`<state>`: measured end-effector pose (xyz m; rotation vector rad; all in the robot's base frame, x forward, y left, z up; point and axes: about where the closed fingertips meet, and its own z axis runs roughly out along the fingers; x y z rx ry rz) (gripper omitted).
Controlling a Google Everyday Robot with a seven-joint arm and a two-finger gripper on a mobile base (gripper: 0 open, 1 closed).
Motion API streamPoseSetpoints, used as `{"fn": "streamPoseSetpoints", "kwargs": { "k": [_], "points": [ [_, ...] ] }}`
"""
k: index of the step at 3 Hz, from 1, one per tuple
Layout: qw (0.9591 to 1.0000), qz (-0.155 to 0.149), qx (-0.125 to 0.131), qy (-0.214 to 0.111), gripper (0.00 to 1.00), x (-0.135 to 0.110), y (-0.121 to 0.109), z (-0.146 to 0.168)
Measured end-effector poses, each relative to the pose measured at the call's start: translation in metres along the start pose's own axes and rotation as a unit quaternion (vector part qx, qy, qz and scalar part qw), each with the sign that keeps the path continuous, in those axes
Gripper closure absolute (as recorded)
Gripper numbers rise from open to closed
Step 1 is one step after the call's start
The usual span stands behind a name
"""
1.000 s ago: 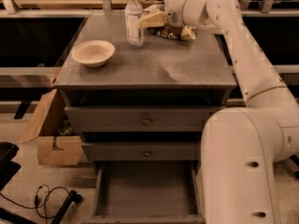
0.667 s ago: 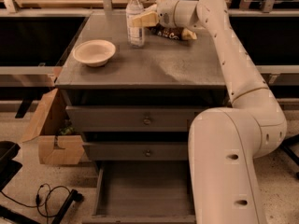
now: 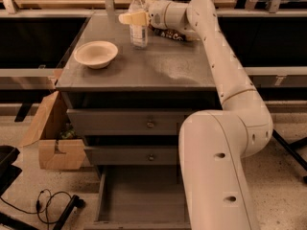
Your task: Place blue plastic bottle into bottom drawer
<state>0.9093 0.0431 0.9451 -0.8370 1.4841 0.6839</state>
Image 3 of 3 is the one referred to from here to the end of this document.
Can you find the grey drawer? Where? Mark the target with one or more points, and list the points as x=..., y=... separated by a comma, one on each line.
x=141, y=198
x=132, y=155
x=95, y=122

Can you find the black stand leg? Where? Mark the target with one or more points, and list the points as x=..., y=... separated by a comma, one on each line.
x=292, y=148

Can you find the grey middle drawer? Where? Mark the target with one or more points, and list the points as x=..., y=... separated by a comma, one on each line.
x=132, y=155

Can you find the grey top drawer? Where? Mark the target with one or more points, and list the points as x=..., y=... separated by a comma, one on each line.
x=95, y=122

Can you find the black bin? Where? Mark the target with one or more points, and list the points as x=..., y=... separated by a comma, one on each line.
x=8, y=171

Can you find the white paper bowl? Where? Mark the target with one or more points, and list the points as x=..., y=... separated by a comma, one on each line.
x=96, y=54

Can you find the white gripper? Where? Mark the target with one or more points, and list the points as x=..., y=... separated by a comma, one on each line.
x=155, y=15

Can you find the clear plastic water bottle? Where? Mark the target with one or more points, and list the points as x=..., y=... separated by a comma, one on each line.
x=138, y=34

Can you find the grey drawer cabinet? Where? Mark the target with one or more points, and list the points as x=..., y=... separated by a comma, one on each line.
x=166, y=75

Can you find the grey bottom drawer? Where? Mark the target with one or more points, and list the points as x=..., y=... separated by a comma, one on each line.
x=141, y=198

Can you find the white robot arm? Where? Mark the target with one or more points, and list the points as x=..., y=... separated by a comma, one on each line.
x=212, y=143

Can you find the brown chip bag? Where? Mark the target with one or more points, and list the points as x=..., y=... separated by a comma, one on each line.
x=174, y=35

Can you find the cardboard box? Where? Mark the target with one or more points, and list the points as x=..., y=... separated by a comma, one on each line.
x=54, y=152

